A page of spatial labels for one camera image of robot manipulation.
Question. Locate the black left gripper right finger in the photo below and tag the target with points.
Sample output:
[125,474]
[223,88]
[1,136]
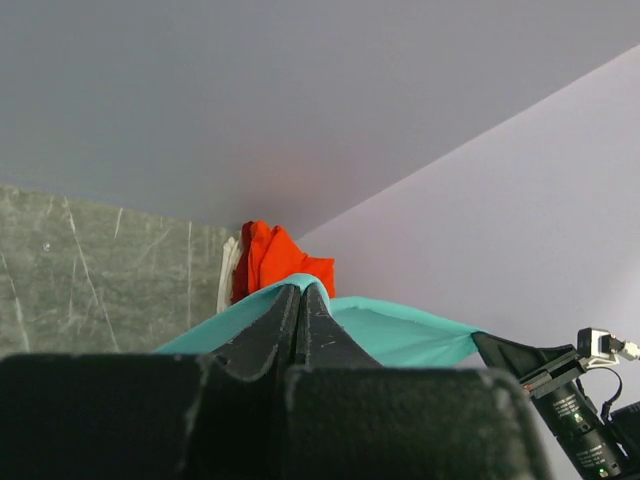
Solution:
[321,342]

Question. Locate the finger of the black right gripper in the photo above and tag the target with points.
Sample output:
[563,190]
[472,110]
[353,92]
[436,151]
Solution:
[510,355]

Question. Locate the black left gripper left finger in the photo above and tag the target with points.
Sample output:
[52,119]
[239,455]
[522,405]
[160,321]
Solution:
[263,349]

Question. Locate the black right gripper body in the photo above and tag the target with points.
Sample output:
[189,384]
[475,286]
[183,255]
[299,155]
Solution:
[599,442]

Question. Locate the teal t-shirt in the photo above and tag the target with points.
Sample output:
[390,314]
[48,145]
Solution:
[393,334]

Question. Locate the folded dark red t-shirt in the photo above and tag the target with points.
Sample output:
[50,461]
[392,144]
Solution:
[240,288]

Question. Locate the folded orange t-shirt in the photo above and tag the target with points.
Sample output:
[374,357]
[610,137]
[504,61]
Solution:
[272,255]

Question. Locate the folded white t-shirt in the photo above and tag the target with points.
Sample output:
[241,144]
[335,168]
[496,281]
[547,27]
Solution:
[232,250]

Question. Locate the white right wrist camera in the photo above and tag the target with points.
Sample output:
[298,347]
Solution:
[599,348]

